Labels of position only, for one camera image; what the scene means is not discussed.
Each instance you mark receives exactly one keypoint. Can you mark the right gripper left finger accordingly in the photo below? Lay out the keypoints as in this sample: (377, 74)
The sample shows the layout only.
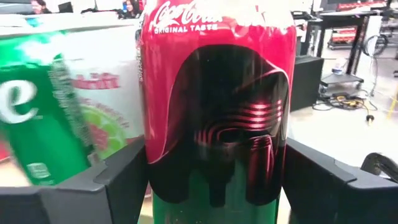
(121, 186)

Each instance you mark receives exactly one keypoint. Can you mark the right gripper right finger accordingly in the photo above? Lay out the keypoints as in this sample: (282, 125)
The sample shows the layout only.
(317, 193)

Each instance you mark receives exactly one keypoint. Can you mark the white and red can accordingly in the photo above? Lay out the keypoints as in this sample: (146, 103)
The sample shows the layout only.
(109, 93)

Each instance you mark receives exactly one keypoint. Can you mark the green Sprite can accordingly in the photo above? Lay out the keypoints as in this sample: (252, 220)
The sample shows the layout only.
(40, 124)

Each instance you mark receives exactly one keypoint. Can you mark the red Star Wars Coca-Cola can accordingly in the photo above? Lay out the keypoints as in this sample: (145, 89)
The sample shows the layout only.
(217, 93)

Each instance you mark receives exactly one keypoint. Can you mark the black equipment cabinet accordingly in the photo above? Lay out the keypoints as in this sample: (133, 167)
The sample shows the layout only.
(306, 82)

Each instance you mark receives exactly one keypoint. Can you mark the red parts bin rack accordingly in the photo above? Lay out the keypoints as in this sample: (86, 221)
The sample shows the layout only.
(343, 35)

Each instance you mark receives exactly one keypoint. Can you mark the black standing desk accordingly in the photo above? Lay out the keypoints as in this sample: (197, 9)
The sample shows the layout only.
(342, 17)

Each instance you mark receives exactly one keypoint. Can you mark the person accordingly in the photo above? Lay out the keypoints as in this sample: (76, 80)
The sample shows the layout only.
(38, 6)
(132, 7)

